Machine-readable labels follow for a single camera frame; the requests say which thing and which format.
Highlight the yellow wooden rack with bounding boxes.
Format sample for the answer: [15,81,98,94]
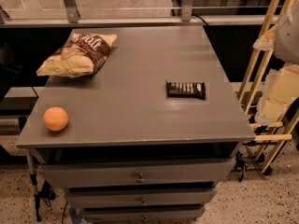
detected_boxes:
[237,0,299,175]

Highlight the brown chip bag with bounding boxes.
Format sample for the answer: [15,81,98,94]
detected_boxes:
[36,33,117,78]

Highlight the bottom grey drawer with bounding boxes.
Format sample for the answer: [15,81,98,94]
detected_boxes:
[81,206,205,223]

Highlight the black power cable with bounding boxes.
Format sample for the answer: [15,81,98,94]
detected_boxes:
[192,13,224,63]

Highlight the top grey drawer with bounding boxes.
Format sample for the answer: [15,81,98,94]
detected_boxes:
[38,158,235,189]

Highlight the middle grey drawer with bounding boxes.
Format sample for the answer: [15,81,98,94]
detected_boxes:
[65,188,216,209]

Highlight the black rxbar chocolate bar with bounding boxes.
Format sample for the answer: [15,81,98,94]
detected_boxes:
[166,82,206,100]

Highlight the grey drawer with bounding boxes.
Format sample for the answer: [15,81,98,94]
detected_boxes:
[38,158,235,189]
[65,188,216,209]
[81,206,205,223]

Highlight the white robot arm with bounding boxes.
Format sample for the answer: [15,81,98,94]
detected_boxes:
[253,7,299,125]

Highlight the black tripod stand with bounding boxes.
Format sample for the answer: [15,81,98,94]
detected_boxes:
[18,116,57,222]

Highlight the grey drawer cabinet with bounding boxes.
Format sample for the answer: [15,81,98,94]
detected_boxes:
[17,26,254,213]

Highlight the orange fruit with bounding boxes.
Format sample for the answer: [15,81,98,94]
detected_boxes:
[43,106,69,132]

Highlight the metal railing frame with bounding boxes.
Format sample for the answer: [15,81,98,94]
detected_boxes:
[0,0,271,27]

